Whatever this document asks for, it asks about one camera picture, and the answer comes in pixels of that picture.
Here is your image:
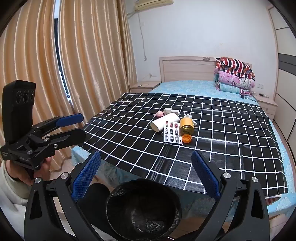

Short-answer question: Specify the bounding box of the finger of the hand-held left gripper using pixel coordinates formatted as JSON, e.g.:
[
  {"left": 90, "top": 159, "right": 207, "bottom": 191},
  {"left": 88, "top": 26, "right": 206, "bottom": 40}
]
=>
[
  {"left": 32, "top": 113, "right": 84, "bottom": 138},
  {"left": 40, "top": 128, "right": 87, "bottom": 149}
]

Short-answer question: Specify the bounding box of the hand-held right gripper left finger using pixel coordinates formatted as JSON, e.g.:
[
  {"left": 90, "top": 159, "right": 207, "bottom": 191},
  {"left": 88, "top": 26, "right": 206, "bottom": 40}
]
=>
[{"left": 24, "top": 151, "right": 102, "bottom": 241}]

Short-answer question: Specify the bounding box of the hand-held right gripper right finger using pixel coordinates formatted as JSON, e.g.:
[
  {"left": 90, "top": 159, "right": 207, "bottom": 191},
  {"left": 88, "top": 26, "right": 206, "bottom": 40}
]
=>
[{"left": 191, "top": 149, "right": 270, "bottom": 241}]

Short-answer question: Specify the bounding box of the orange plastic bottle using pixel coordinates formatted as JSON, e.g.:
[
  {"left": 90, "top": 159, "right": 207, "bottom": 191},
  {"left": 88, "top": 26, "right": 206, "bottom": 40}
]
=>
[{"left": 179, "top": 117, "right": 195, "bottom": 136}]

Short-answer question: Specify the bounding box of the pill blister pack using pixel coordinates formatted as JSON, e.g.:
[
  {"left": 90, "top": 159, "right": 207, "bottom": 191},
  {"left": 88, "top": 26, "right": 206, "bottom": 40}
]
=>
[{"left": 161, "top": 120, "right": 183, "bottom": 145}]

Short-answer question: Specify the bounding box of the black bin with plastic liner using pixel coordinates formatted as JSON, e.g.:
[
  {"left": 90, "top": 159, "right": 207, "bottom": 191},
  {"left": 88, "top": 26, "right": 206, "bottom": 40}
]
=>
[{"left": 105, "top": 178, "right": 183, "bottom": 241}]

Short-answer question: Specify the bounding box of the person's left forearm white sleeve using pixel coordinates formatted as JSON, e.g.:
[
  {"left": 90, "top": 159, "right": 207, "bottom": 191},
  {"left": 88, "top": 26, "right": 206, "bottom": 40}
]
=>
[{"left": 0, "top": 162, "right": 31, "bottom": 240}]

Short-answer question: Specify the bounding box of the person's left hand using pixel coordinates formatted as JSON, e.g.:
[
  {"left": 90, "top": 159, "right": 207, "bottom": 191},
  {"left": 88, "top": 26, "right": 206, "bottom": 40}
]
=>
[{"left": 6, "top": 158, "right": 51, "bottom": 186}]

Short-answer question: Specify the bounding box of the black white checked tablecloth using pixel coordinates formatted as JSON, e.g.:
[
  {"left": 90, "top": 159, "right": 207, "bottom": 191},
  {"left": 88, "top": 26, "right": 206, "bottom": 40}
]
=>
[{"left": 80, "top": 92, "right": 289, "bottom": 198}]

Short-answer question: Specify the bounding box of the window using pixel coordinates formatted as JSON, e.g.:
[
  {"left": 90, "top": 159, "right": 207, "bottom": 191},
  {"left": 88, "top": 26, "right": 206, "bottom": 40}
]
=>
[{"left": 53, "top": 17, "right": 73, "bottom": 100}]

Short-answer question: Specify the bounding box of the crumpled white tissue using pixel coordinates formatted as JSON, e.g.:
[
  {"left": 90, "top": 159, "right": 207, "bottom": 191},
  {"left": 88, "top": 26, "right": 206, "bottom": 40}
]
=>
[{"left": 184, "top": 112, "right": 199, "bottom": 127}]

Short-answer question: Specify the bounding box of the white plug adapter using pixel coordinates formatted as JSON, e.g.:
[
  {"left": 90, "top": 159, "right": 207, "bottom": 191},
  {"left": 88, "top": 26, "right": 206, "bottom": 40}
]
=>
[{"left": 163, "top": 107, "right": 181, "bottom": 116}]

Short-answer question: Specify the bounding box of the light blue folded blanket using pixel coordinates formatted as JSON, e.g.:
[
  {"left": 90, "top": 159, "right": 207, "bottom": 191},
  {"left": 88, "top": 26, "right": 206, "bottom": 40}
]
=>
[{"left": 215, "top": 83, "right": 253, "bottom": 96}]

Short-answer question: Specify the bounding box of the bed with blue patterned sheet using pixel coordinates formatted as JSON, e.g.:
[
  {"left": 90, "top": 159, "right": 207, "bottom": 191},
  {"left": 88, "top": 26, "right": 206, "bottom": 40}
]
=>
[{"left": 71, "top": 80, "right": 296, "bottom": 224}]

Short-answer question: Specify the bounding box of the wooden nightstand with keys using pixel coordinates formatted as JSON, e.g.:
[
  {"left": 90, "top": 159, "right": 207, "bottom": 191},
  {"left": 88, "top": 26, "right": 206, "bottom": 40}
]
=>
[{"left": 253, "top": 91, "right": 278, "bottom": 121}]

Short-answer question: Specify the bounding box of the pink printed folded blanket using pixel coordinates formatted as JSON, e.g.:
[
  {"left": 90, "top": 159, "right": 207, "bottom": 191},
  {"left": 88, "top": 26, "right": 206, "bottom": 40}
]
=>
[{"left": 213, "top": 70, "right": 255, "bottom": 90}]

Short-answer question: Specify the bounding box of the wooden bed headboard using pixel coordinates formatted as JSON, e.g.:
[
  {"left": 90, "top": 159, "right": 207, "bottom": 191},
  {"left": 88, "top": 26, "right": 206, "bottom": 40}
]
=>
[{"left": 159, "top": 56, "right": 253, "bottom": 83}]

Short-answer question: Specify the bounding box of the red white striped folded blanket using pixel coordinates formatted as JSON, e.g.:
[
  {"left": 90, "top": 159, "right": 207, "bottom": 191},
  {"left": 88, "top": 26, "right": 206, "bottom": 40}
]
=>
[{"left": 215, "top": 57, "right": 255, "bottom": 79}]

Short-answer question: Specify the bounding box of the wooden wardrobe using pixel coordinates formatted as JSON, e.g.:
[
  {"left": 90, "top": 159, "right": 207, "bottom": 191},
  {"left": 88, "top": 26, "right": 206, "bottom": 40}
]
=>
[{"left": 265, "top": 5, "right": 296, "bottom": 145}]

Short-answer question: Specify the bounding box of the white air conditioner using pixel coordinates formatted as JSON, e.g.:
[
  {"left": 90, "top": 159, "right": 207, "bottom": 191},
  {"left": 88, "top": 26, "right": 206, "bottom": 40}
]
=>
[{"left": 134, "top": 0, "right": 174, "bottom": 10}]

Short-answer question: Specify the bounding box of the black charger with cable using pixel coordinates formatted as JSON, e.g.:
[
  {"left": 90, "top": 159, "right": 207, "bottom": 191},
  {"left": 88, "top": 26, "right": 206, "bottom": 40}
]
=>
[{"left": 239, "top": 89, "right": 255, "bottom": 100}]

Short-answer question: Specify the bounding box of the thin wall cable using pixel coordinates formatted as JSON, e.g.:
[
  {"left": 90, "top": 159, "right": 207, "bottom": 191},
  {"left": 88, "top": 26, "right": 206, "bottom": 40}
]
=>
[{"left": 138, "top": 11, "right": 149, "bottom": 62}]

